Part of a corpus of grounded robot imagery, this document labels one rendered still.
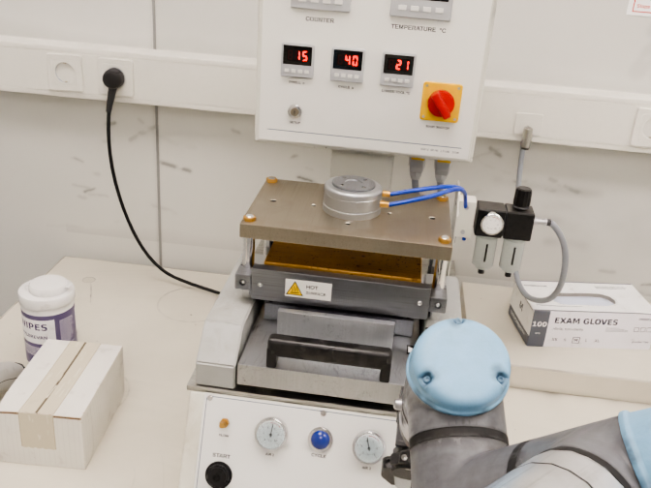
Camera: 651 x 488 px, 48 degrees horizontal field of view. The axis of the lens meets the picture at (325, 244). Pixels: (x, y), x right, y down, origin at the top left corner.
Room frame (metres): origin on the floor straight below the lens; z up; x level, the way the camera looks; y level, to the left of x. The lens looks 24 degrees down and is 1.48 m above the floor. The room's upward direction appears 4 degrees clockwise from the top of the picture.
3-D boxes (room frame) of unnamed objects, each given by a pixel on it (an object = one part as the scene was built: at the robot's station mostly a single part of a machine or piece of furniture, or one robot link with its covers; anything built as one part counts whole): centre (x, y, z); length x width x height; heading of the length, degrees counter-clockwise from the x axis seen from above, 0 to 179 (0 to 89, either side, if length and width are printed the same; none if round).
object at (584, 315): (1.20, -0.48, 0.83); 0.23 x 0.12 x 0.07; 95
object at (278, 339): (0.75, -0.01, 0.99); 0.15 x 0.02 x 0.04; 85
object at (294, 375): (0.89, -0.03, 0.97); 0.30 x 0.22 x 0.08; 175
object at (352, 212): (0.97, -0.05, 1.08); 0.31 x 0.24 x 0.13; 85
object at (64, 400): (0.88, 0.37, 0.80); 0.19 x 0.13 x 0.09; 175
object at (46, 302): (1.05, 0.45, 0.82); 0.09 x 0.09 x 0.15
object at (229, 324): (0.88, 0.11, 0.96); 0.25 x 0.05 x 0.07; 175
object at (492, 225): (1.05, -0.26, 1.05); 0.15 x 0.05 x 0.15; 85
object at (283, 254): (0.94, -0.04, 1.07); 0.22 x 0.17 x 0.10; 85
